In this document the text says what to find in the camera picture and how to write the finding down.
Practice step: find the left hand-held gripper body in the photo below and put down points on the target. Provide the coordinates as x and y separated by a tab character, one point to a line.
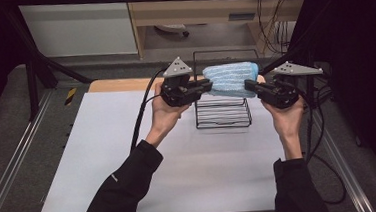
176	93

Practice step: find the aluminium floor rail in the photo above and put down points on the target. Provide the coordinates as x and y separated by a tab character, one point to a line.
344	168
15	151

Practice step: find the wooden table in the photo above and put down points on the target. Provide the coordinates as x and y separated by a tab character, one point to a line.
121	85

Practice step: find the person's left hand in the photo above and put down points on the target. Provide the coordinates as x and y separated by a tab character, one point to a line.
163	119

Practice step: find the person's right hand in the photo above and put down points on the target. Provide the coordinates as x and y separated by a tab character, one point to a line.
289	120

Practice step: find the white cabinet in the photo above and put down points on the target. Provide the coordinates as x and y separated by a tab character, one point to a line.
80	30

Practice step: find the blue striped towel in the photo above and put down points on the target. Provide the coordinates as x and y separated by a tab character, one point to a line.
229	78

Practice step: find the wooden desk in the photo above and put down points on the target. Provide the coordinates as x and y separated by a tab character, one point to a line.
203	14

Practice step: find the white table mat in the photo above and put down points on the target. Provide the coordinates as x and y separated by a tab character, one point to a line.
105	152

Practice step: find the yellow black tape strip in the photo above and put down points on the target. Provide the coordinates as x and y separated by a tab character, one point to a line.
70	96

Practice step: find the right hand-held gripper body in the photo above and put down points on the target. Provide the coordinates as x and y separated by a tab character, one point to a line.
280	94

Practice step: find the office chair base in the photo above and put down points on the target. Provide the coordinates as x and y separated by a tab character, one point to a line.
172	28

